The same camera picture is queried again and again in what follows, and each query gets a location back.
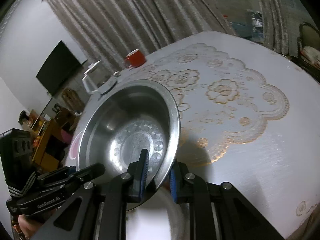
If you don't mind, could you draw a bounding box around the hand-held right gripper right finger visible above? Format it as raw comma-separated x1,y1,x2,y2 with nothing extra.
170,162,285,240

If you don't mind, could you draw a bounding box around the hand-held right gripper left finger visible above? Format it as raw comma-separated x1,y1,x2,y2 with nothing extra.
37,149,150,240

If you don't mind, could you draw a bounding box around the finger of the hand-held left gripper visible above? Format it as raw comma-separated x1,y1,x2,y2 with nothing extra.
75,163,105,183

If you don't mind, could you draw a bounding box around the small white floral plate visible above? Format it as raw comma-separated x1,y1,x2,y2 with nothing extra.
125,187,193,240

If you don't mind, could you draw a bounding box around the stainless steel bowl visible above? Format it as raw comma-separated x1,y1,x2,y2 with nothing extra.
78,79,181,212

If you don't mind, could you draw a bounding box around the person's left hand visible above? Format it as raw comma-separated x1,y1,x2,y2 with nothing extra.
19,214,44,239

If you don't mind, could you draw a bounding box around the yellow wooden cabinet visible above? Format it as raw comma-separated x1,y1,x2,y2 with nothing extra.
32,119,66,170

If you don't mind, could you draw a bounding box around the brown wooden chair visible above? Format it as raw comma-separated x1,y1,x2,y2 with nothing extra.
62,88,84,113

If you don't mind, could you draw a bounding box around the white electric kettle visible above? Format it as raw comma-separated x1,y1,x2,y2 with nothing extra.
82,60,120,97

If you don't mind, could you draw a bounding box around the lace patterned tablecloth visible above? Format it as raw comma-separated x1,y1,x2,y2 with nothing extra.
60,31,320,240

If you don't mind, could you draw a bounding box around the red mug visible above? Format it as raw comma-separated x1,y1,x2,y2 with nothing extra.
124,49,147,69

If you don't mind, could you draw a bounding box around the beige pleated curtain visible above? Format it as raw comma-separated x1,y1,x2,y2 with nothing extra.
41,0,235,72

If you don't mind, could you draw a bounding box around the plastic bags pile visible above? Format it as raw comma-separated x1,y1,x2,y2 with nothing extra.
246,9,265,42

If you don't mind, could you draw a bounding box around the dark framed cushioned chair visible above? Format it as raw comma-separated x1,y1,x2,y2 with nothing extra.
297,22,320,78

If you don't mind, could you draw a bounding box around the sheer window curtain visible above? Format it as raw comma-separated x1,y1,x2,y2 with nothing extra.
250,0,308,55

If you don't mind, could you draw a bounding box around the black wall television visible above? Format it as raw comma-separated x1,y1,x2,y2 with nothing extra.
36,40,88,96

